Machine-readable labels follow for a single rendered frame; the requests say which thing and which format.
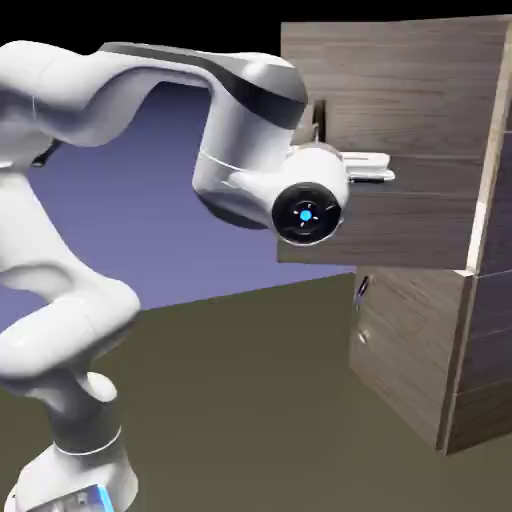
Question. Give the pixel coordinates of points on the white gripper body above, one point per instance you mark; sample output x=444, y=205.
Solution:
x=370, y=166

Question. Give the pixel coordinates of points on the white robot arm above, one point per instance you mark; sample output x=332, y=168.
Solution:
x=240, y=160

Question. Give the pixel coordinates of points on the large wooden cabinet door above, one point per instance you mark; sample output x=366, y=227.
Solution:
x=408, y=92

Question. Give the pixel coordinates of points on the wooden cabinet front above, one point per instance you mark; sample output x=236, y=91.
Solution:
x=404, y=384
x=416, y=312

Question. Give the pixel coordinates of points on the grey-brown wooden cabinet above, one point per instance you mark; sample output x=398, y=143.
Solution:
x=492, y=320

